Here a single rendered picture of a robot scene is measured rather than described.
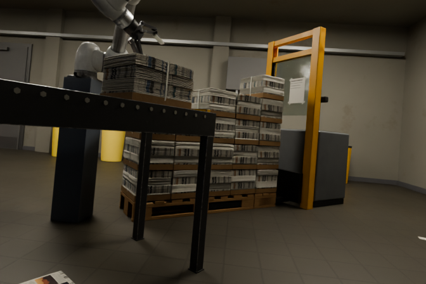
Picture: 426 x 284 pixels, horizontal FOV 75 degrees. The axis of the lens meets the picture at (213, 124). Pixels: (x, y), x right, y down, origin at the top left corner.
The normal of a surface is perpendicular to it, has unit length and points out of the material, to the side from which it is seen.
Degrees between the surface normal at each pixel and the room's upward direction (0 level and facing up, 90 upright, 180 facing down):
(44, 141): 90
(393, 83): 90
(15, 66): 90
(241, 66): 90
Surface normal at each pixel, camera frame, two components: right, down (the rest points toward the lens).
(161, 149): 0.55, 0.02
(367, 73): -0.08, -0.03
